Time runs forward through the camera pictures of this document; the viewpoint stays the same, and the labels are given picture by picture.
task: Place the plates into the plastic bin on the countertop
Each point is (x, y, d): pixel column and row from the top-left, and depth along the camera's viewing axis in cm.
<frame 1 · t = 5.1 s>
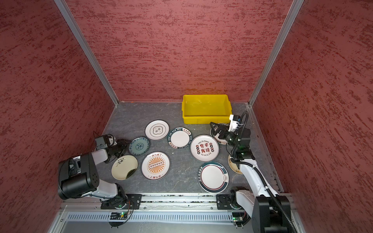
left hand: (130, 145, 93), fingers open
right hand: (212, 126, 80), fingers open
yellow plastic bin: (206, 108, 117), point 2 cm above the table
white plate black cloud emblem: (157, 129, 105), on the table
green rim Hao Wei plate: (179, 138, 101), on the table
white plate red Chinese characters: (204, 147, 96), on the table
green red rim plate front: (213, 177, 85), on the table
orange sunburst plate: (156, 165, 88), on the table
blue floral teal plate: (139, 146, 97), on the table
cream plate black floral: (124, 167, 88), on the table

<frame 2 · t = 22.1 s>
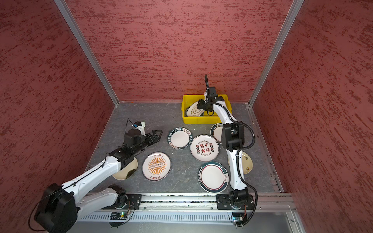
left hand: (157, 136, 83), fingers open
right hand: (200, 107, 104), fingers open
white plate black cloud emblem: (192, 110, 115), point 3 cm above the table
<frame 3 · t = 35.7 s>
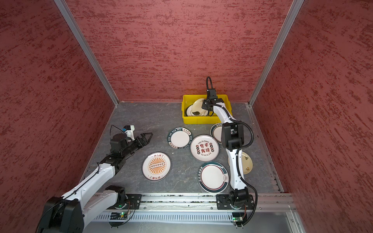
left hand: (148, 138, 84), fingers open
right hand: (206, 106, 107), fingers closed
cream plate black floral: (196, 109, 115), point 3 cm above the table
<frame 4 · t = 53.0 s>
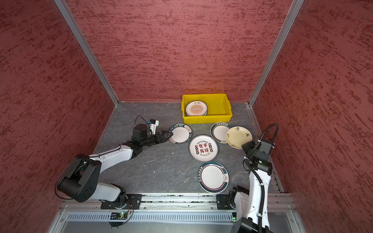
left hand: (168, 137, 86), fingers open
right hand: (243, 145, 80), fingers closed
orange sunburst plate: (196, 108, 115), point 4 cm above the table
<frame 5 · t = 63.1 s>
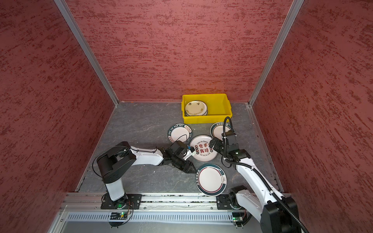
left hand: (192, 173, 82), fingers open
right hand: (214, 147, 85), fingers open
cream plate floral right: (196, 108, 112), point 6 cm above the table
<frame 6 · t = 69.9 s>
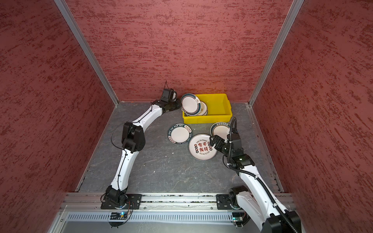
left hand: (181, 105, 103), fingers closed
right hand: (213, 143, 83), fingers open
green red rim plate front: (190, 104, 111), point 9 cm above the table
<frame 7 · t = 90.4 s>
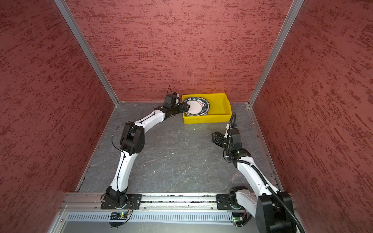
left hand: (184, 108, 103), fingers open
right hand: (215, 138, 86), fingers open
green rim Hao Wei plate: (198, 107, 110), point 8 cm above the table
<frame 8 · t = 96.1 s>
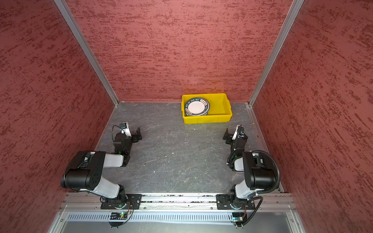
left hand: (132, 131, 93), fingers open
right hand: (233, 131, 92), fingers open
